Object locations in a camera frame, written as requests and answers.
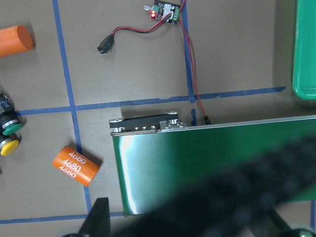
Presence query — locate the green conveyor belt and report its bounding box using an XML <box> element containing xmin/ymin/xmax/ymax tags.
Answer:
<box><xmin>109</xmin><ymin>112</ymin><xmax>316</xmax><ymax>215</ymax></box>

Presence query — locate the plain orange cylinder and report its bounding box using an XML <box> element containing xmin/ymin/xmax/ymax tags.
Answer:
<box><xmin>0</xmin><ymin>25</ymin><xmax>34</xmax><ymax>57</ymax></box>

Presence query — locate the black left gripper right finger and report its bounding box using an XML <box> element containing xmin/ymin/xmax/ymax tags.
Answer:
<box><xmin>271</xmin><ymin>209</ymin><xmax>316</xmax><ymax>237</ymax></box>

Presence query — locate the orange 4680 battery cylinder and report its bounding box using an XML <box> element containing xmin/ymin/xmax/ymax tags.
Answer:
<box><xmin>52</xmin><ymin>146</ymin><xmax>100</xmax><ymax>187</ymax></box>

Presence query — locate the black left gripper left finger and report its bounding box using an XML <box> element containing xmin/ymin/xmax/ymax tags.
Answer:
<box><xmin>78</xmin><ymin>197</ymin><xmax>110</xmax><ymax>237</ymax></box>

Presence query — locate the green push button switch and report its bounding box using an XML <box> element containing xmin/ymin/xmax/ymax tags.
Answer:
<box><xmin>0</xmin><ymin>93</ymin><xmax>24</xmax><ymax>136</ymax></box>

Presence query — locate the red black power cable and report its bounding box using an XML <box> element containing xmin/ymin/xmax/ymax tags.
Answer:
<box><xmin>97</xmin><ymin>0</ymin><xmax>212</xmax><ymax>125</ymax></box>

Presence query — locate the motor speed controller board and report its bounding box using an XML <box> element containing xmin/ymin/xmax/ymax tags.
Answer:
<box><xmin>143</xmin><ymin>0</ymin><xmax>182</xmax><ymax>25</ymax></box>

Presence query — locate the green plastic tray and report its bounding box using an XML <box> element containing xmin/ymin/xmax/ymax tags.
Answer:
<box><xmin>292</xmin><ymin>0</ymin><xmax>316</xmax><ymax>100</ymax></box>

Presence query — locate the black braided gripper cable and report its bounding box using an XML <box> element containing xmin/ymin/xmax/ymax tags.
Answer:
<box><xmin>111</xmin><ymin>133</ymin><xmax>316</xmax><ymax>237</ymax></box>

